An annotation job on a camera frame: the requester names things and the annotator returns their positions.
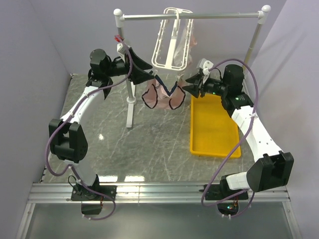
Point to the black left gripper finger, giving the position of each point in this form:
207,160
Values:
139,62
140,76

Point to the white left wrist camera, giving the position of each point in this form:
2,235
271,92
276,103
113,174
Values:
121,47

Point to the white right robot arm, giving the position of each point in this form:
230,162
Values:
272,167

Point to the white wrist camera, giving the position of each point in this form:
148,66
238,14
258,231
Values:
204,67
121,47

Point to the white plastic clip hanger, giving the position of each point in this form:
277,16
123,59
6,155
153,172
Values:
169,35

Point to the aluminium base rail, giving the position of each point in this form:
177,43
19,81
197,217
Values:
146,192

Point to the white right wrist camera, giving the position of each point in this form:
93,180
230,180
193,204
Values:
204,67

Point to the yellow plastic tray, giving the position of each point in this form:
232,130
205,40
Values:
212,131

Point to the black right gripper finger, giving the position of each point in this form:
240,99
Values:
194,90
196,79

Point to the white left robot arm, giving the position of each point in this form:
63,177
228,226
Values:
67,138

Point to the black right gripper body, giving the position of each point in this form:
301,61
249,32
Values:
214,86

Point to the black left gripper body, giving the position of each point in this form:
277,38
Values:
119,67

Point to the white near-corner hanger clip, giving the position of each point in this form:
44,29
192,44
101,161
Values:
155,74

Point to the white pink underwear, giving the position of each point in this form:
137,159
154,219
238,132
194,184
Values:
182,56

